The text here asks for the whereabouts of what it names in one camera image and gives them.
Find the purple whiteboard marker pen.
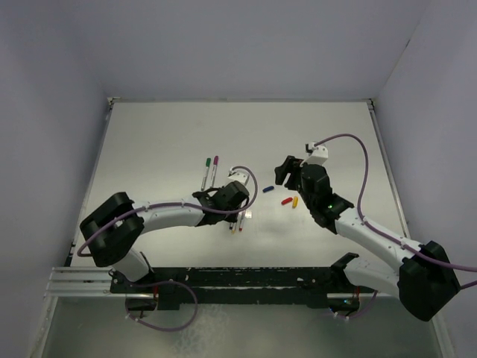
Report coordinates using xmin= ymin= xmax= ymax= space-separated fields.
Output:
xmin=210 ymin=161 xmax=218 ymax=188

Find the green whiteboard marker pen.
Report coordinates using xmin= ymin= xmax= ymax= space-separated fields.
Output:
xmin=200 ymin=163 xmax=211 ymax=191

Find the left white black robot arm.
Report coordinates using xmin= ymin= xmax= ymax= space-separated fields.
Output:
xmin=77 ymin=180 xmax=250 ymax=292

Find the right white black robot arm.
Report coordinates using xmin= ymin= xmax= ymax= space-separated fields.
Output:
xmin=274 ymin=156 xmax=461 ymax=321

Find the red whiteboard marker pen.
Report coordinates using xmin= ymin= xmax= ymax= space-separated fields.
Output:
xmin=238 ymin=210 xmax=247 ymax=232

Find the red pen cap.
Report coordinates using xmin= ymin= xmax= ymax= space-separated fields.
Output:
xmin=281 ymin=197 xmax=293 ymax=205

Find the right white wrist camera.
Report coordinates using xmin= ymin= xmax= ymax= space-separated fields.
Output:
xmin=302 ymin=142 xmax=329 ymax=166

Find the lower purple cable loop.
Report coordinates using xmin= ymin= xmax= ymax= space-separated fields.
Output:
xmin=124 ymin=279 xmax=200 ymax=333

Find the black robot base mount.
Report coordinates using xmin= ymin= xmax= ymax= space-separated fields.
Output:
xmin=109 ymin=263 xmax=369 ymax=314

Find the aluminium frame rail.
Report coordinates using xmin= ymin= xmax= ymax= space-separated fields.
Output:
xmin=46 ymin=267 xmax=111 ymax=298

